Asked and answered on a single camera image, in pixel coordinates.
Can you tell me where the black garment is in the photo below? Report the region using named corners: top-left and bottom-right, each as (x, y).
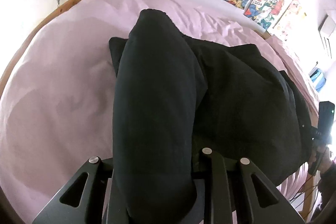
top-left (108, 9), bottom-right (313, 224)

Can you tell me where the person's right hand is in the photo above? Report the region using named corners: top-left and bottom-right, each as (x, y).
top-left (308, 144), bottom-right (334, 176)

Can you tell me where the person's right forearm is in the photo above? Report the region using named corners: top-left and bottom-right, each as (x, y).
top-left (316, 160), bottom-right (336, 214)

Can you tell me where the blue object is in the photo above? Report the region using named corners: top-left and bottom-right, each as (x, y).
top-left (309, 68), bottom-right (327, 92)

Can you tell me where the black cable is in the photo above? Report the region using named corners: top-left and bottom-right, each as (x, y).
top-left (287, 174), bottom-right (317, 205)

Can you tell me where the white air conditioner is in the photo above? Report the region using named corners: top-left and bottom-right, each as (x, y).
top-left (318, 14), bottom-right (336, 58)

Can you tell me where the pale pink wall poster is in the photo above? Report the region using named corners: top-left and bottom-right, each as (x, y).
top-left (272, 0), bottom-right (307, 41)

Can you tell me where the pink bed sheet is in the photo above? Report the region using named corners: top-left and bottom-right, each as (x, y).
top-left (0, 0), bottom-right (319, 224)

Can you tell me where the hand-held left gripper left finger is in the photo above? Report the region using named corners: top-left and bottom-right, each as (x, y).
top-left (33, 156), bottom-right (132, 224)

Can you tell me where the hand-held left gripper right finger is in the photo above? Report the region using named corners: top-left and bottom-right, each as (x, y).
top-left (193, 147), bottom-right (305, 224)

